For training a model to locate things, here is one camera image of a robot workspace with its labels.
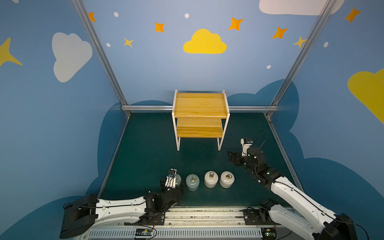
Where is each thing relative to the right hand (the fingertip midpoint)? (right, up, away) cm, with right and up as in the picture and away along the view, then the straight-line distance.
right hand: (237, 150), depth 83 cm
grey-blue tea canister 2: (-33, -15, -4) cm, 37 cm away
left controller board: (-49, -39, -11) cm, 64 cm away
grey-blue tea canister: (-25, -16, -5) cm, 30 cm away
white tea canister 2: (-6, -15, -3) cm, 17 cm away
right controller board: (+13, -40, -10) cm, 43 cm away
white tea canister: (-15, -16, -3) cm, 22 cm away
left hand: (-33, -15, 0) cm, 37 cm away
